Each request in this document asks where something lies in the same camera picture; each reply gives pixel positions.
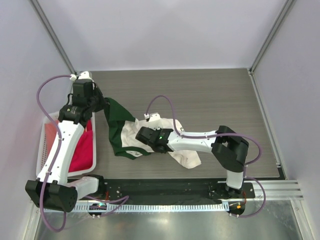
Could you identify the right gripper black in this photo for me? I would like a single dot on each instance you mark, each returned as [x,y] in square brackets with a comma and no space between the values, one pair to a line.
[159,130]

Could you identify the magenta t shirt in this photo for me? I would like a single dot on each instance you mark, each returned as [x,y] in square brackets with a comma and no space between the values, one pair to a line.
[82,158]

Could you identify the white and green t shirt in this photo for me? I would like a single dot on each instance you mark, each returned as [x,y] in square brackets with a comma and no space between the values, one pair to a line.
[132,138]

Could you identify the slotted white cable duct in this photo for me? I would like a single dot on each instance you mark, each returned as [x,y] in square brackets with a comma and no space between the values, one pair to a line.
[94,207]

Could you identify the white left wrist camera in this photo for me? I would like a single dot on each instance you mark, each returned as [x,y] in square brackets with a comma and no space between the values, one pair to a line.
[85,75]

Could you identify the white plastic laundry basket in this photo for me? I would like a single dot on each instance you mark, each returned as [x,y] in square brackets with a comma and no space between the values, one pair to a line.
[43,153]

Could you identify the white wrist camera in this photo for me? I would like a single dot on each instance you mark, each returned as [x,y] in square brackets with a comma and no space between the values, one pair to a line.
[85,75]
[153,121]

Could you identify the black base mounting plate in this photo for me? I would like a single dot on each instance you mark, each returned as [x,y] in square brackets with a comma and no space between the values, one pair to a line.
[170,192]

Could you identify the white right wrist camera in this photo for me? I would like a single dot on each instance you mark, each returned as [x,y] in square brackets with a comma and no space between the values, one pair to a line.
[153,121]

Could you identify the salmon pink t shirt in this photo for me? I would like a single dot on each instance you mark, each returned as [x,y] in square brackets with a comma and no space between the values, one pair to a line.
[50,135]

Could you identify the left aluminium frame post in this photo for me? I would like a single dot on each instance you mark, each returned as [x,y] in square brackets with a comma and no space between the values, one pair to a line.
[52,35]

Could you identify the aluminium frame post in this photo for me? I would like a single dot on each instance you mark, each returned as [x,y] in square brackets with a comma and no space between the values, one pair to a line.
[282,15]
[52,35]

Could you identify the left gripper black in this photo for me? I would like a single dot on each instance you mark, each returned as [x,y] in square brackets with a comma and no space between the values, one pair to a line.
[96,91]

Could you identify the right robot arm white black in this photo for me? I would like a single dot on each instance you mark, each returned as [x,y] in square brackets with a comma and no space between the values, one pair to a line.
[229,149]

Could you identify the right aluminium frame post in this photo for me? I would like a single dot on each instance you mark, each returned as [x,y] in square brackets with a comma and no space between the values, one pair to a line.
[282,15]

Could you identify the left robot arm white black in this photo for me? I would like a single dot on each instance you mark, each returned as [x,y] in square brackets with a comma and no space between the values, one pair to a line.
[51,188]

